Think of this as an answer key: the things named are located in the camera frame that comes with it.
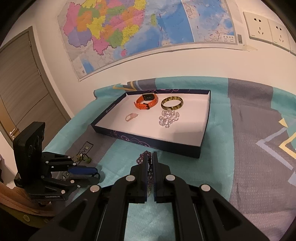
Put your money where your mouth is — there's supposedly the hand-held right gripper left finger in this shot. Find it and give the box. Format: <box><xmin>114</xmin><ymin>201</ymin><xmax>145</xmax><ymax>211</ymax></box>
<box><xmin>29</xmin><ymin>152</ymin><xmax>149</xmax><ymax>241</ymax></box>

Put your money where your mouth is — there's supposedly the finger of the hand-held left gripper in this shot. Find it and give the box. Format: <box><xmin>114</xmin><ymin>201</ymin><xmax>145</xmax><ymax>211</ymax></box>
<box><xmin>43</xmin><ymin>173</ymin><xmax>100</xmax><ymax>194</ymax></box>
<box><xmin>43</xmin><ymin>152</ymin><xmax>99</xmax><ymax>176</ymax></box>

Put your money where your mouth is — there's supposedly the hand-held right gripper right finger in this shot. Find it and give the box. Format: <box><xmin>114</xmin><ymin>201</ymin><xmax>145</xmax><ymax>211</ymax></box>
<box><xmin>152</xmin><ymin>152</ymin><xmax>271</xmax><ymax>241</ymax></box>

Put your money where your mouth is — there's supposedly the green bead dark loop charm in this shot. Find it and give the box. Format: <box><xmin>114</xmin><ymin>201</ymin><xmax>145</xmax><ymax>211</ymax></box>
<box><xmin>75</xmin><ymin>154</ymin><xmax>92</xmax><ymax>164</ymax></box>

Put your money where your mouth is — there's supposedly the purple beaded bracelet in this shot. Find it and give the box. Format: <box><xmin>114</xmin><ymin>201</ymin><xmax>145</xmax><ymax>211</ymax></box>
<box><xmin>136</xmin><ymin>151</ymin><xmax>155</xmax><ymax>186</ymax></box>

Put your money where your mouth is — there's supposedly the navy cardboard box tray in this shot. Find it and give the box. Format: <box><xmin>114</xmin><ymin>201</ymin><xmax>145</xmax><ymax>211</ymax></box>
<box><xmin>90</xmin><ymin>89</ymin><xmax>211</xmax><ymax>159</ymax></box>

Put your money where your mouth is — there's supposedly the clear crystal bead bracelet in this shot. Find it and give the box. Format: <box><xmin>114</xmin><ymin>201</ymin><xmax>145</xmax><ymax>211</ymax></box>
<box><xmin>158</xmin><ymin>109</ymin><xmax>180</xmax><ymax>127</ymax></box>

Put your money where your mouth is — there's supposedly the tortoiseshell bangle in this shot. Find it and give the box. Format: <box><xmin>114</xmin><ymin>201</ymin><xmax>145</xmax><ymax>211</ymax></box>
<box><xmin>161</xmin><ymin>96</ymin><xmax>184</xmax><ymax>111</ymax></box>

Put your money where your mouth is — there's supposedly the orange smart watch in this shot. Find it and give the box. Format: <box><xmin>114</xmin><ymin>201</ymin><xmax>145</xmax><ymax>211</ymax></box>
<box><xmin>134</xmin><ymin>93</ymin><xmax>159</xmax><ymax>110</ymax></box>

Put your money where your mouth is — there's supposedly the person's left forearm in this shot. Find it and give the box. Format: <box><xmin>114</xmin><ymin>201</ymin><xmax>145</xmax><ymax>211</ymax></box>
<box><xmin>0</xmin><ymin>181</ymin><xmax>57</xmax><ymax>217</ymax></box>

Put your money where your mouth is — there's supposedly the grey-brown door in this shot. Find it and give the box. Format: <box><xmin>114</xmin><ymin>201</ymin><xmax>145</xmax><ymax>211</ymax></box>
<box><xmin>0</xmin><ymin>26</ymin><xmax>72</xmax><ymax>144</ymax></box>

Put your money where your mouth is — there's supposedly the teal grey printed tablecloth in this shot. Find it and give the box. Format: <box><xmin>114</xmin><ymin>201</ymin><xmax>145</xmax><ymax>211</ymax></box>
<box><xmin>44</xmin><ymin>77</ymin><xmax>296</xmax><ymax>241</ymax></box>

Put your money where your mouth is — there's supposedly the dark olive clothing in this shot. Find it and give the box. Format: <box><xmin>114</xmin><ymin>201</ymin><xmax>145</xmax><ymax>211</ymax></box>
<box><xmin>0</xmin><ymin>205</ymin><xmax>60</xmax><ymax>241</ymax></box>

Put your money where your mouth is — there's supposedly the colourful wall map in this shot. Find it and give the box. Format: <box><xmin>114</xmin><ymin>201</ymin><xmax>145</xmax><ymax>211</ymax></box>
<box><xmin>57</xmin><ymin>0</ymin><xmax>243</xmax><ymax>81</ymax></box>

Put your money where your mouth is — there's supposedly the white wall socket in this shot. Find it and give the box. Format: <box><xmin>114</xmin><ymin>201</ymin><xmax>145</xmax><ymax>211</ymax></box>
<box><xmin>267</xmin><ymin>19</ymin><xmax>292</xmax><ymax>51</ymax></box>
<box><xmin>243</xmin><ymin>11</ymin><xmax>273</xmax><ymax>43</ymax></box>

